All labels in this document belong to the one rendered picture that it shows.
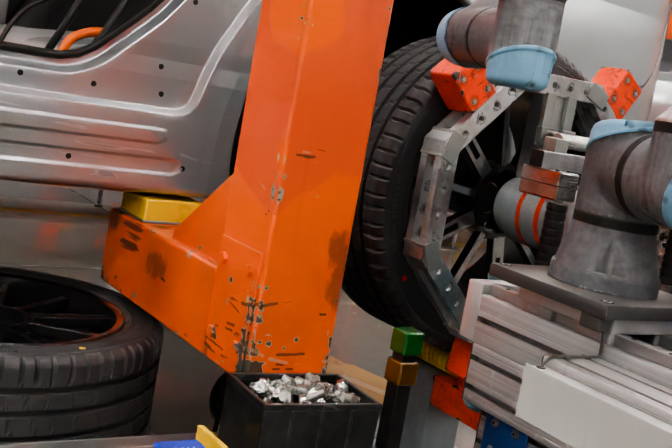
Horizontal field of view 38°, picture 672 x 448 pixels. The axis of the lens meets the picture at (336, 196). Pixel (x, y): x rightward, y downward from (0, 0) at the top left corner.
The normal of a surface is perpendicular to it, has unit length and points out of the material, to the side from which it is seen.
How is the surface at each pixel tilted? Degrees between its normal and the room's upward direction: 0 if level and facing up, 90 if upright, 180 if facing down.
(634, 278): 72
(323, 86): 90
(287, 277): 90
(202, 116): 90
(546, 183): 90
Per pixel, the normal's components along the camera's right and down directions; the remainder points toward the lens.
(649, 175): -0.94, -0.14
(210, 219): -0.82, -0.08
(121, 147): 0.54, 0.19
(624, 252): 0.07, -0.19
